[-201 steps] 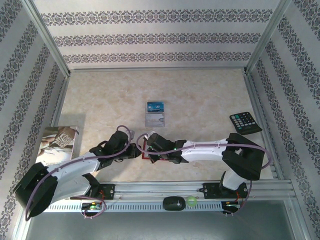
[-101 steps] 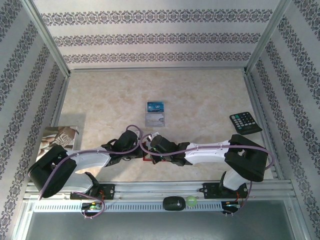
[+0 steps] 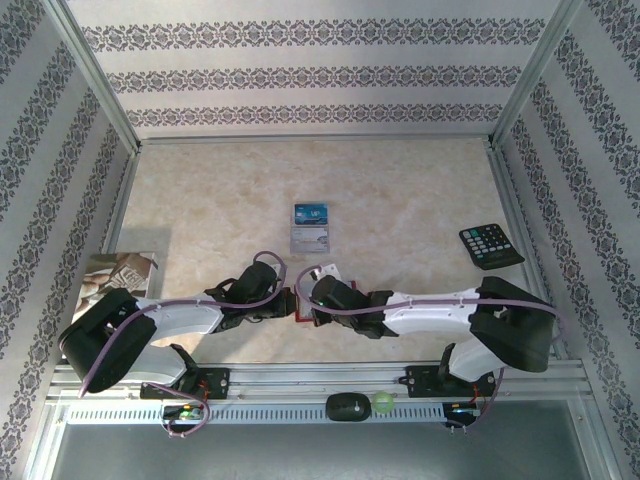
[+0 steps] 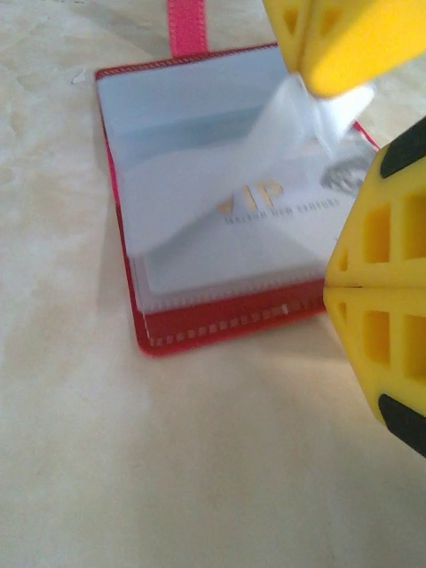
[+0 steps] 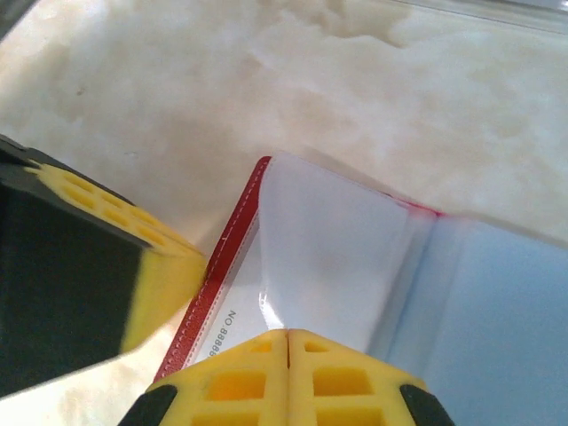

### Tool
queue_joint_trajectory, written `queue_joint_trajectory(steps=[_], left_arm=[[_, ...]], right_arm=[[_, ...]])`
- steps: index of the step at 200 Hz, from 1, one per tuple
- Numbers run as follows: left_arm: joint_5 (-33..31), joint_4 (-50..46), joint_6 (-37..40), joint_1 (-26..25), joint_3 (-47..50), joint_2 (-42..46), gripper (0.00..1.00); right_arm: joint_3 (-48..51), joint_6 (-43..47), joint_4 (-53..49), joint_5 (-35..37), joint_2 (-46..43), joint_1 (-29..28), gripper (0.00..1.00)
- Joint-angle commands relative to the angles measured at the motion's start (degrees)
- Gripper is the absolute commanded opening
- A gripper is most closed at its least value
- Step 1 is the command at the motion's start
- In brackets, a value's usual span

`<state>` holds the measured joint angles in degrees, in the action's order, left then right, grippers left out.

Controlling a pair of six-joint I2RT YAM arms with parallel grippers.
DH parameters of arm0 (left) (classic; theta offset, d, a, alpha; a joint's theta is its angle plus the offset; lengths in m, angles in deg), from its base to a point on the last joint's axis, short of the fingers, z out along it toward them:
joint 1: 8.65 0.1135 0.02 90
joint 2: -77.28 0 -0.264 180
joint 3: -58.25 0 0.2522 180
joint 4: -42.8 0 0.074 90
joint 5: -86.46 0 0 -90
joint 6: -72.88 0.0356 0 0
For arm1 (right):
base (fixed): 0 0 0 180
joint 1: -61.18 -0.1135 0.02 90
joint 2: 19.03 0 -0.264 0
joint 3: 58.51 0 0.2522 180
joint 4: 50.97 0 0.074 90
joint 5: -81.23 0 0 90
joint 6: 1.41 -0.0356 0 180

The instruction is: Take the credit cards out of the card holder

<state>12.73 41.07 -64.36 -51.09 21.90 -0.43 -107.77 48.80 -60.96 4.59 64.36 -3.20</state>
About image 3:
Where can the red card holder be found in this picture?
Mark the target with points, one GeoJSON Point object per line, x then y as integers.
{"type": "Point", "coordinates": [305, 307]}

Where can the white VIP card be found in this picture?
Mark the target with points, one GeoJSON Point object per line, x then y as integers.
{"type": "Point", "coordinates": [310, 240]}

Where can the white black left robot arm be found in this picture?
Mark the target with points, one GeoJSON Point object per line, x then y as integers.
{"type": "Point", "coordinates": [185, 315]}

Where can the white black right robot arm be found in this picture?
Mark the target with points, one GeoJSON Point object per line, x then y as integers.
{"type": "Point", "coordinates": [430, 315]}

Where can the blue credit card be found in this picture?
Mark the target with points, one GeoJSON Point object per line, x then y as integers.
{"type": "Point", "coordinates": [310, 214]}

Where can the green ball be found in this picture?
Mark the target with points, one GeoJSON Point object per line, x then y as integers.
{"type": "Point", "coordinates": [375, 402]}

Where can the black computer mouse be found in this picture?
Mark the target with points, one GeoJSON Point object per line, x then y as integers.
{"type": "Point", "coordinates": [347, 407]}

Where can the brown white book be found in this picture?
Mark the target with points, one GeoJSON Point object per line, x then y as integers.
{"type": "Point", "coordinates": [125, 272]}

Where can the small green circuit board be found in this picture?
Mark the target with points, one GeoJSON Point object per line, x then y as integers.
{"type": "Point", "coordinates": [465, 409]}
{"type": "Point", "coordinates": [182, 413]}

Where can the black calculator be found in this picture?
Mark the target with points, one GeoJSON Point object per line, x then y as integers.
{"type": "Point", "coordinates": [487, 245]}

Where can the aluminium front rail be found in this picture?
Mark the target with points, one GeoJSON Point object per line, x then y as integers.
{"type": "Point", "coordinates": [310, 375]}

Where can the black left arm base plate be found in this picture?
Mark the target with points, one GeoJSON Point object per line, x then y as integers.
{"type": "Point", "coordinates": [220, 382]}

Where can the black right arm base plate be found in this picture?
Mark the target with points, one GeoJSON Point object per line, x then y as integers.
{"type": "Point", "coordinates": [425, 382]}

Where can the aluminium back rail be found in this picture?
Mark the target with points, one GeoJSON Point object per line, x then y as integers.
{"type": "Point", "coordinates": [315, 138]}

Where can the aluminium side rail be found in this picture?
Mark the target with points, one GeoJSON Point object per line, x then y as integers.
{"type": "Point", "coordinates": [120, 200]}
{"type": "Point", "coordinates": [511, 200]}

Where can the aluminium frame post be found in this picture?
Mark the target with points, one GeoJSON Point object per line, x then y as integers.
{"type": "Point", "coordinates": [97, 80]}
{"type": "Point", "coordinates": [536, 75]}

